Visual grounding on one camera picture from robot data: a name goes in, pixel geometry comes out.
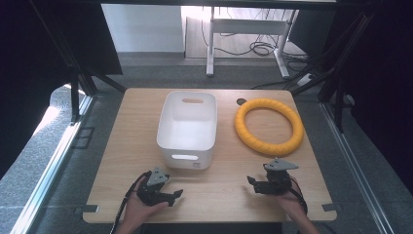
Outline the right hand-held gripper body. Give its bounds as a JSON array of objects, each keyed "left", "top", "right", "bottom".
[{"left": 263, "top": 158, "right": 300, "bottom": 196}]

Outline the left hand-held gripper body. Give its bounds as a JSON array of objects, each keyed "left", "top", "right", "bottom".
[{"left": 135, "top": 166, "right": 170, "bottom": 208}]

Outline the yellow foam ring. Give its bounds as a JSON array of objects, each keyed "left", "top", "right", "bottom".
[{"left": 234, "top": 97, "right": 305, "bottom": 157}]

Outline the white plastic basket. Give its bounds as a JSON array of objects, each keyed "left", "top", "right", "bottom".
[{"left": 156, "top": 91, "right": 218, "bottom": 171}]

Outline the person's left hand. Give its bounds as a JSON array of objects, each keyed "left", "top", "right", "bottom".
[{"left": 124, "top": 177, "right": 170, "bottom": 229}]

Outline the person's right hand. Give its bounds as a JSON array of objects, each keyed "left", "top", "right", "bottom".
[{"left": 275, "top": 180, "right": 308, "bottom": 221}]

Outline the dark floor socket plate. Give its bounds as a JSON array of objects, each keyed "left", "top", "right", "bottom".
[{"left": 73, "top": 126, "right": 95, "bottom": 150}]

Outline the black metal stand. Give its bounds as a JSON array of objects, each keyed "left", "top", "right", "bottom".
[
  {"left": 283, "top": 13, "right": 375, "bottom": 134},
  {"left": 28, "top": 0, "right": 128, "bottom": 125}
]

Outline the white power strip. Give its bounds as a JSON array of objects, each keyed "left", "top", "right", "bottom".
[{"left": 296, "top": 73, "right": 316, "bottom": 88}]

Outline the dark curtain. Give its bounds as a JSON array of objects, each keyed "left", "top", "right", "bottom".
[
  {"left": 324, "top": 0, "right": 413, "bottom": 196},
  {"left": 0, "top": 0, "right": 124, "bottom": 180}
]

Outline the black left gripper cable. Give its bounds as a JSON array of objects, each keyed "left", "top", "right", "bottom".
[{"left": 109, "top": 171, "right": 152, "bottom": 234}]

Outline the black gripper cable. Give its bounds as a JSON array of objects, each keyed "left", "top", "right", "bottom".
[
  {"left": 287, "top": 175, "right": 309, "bottom": 216},
  {"left": 109, "top": 171, "right": 152, "bottom": 234}
]

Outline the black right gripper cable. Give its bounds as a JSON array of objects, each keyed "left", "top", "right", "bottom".
[{"left": 287, "top": 175, "right": 309, "bottom": 216}]

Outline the aluminium floor rail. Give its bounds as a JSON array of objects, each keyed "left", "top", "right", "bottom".
[
  {"left": 319, "top": 101, "right": 395, "bottom": 234},
  {"left": 9, "top": 95, "right": 95, "bottom": 234}
]

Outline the black floor cables bundle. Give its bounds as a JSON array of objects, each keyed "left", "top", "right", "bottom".
[{"left": 200, "top": 7, "right": 310, "bottom": 64}]

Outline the white desk frame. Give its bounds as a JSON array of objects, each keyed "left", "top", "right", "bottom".
[{"left": 206, "top": 6, "right": 298, "bottom": 79}]

